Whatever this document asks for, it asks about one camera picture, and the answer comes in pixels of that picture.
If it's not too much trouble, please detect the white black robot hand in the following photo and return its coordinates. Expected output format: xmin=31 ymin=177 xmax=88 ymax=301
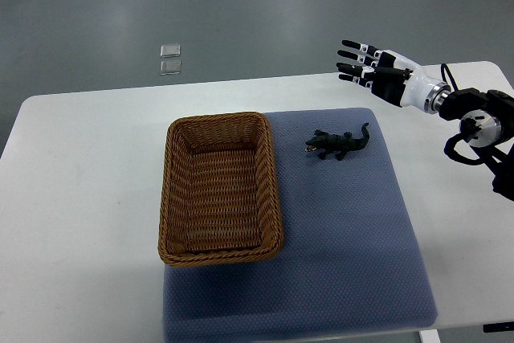
xmin=337 ymin=39 xmax=451 ymax=114

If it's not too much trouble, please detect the dark toy crocodile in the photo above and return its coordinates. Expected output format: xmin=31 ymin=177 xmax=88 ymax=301
xmin=304 ymin=123 xmax=370 ymax=161

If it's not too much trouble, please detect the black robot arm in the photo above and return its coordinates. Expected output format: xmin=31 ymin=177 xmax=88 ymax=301
xmin=437 ymin=88 xmax=513 ymax=200

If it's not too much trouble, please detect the brown wicker basket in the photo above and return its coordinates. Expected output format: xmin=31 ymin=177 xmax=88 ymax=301
xmin=157 ymin=112 xmax=284 ymax=267

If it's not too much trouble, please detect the blue textured mat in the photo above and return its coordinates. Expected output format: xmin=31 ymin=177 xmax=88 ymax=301
xmin=162 ymin=108 xmax=438 ymax=342

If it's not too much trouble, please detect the lower floor outlet plate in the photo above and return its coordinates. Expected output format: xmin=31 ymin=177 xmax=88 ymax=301
xmin=160 ymin=59 xmax=182 ymax=76

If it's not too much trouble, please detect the floor outlet plate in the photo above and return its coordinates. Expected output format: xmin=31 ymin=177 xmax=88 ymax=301
xmin=160 ymin=43 xmax=181 ymax=58
xmin=160 ymin=59 xmax=182 ymax=76

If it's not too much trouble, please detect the upper floor outlet plate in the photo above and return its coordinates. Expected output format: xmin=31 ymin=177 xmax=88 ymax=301
xmin=160 ymin=43 xmax=181 ymax=58

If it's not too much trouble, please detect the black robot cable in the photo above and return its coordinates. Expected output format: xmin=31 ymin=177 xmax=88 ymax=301
xmin=440 ymin=63 xmax=461 ymax=92

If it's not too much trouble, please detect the black table edge bracket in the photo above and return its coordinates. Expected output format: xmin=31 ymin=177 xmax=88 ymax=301
xmin=483 ymin=321 xmax=514 ymax=333

